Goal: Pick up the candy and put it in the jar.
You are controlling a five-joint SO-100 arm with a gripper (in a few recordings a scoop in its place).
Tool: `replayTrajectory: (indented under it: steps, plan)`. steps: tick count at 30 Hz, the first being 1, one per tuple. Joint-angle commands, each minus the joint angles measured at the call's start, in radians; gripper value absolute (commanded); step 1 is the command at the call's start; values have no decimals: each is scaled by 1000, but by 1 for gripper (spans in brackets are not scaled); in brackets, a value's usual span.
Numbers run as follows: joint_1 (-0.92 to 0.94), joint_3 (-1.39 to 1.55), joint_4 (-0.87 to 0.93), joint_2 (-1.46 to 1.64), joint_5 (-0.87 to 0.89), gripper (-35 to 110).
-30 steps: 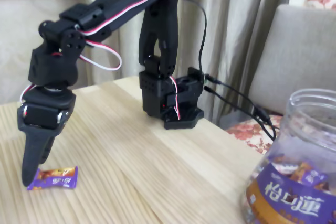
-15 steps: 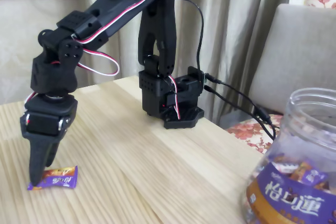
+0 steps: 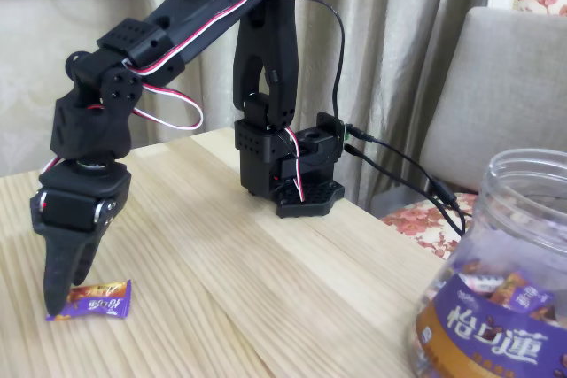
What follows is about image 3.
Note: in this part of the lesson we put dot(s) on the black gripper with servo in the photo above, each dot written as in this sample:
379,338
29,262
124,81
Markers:
66,210

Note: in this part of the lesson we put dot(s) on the purple orange candy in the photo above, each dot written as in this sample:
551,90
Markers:
97,303

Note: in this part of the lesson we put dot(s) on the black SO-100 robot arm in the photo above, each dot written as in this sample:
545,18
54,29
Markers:
266,41

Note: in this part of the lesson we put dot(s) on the white plastic bag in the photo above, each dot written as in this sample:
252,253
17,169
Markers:
483,283

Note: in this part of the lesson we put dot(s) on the clear plastic candy jar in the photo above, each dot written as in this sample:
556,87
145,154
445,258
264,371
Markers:
487,342

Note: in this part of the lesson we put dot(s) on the orange-brown snack bag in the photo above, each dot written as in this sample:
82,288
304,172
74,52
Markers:
507,287

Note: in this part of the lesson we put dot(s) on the purple snack bag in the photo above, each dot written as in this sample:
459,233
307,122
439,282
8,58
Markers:
529,298

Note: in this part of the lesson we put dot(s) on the floral seat cushion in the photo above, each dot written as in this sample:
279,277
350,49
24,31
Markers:
421,218

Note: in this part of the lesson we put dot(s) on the grey fabric chair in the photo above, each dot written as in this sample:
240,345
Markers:
500,99

